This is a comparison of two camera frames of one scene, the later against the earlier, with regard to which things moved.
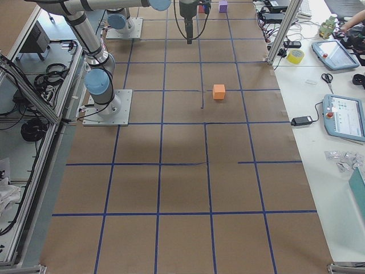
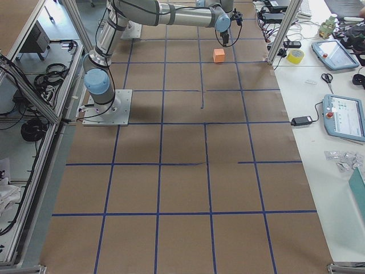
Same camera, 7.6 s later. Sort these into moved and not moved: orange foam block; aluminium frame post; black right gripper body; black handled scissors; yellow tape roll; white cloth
Moved: orange foam block; black right gripper body
Not moved: aluminium frame post; yellow tape roll; black handled scissors; white cloth
